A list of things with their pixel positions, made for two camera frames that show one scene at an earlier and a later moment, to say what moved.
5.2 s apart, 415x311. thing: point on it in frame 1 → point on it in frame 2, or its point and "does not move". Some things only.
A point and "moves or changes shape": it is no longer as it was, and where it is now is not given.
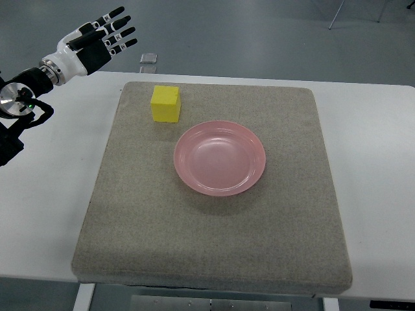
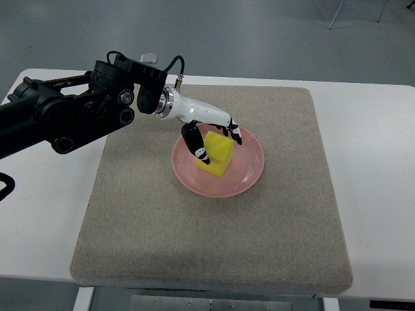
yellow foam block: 165,103 moves or changes shape
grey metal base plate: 168,302 does not move
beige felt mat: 145,224 does not move
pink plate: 220,158 does not move
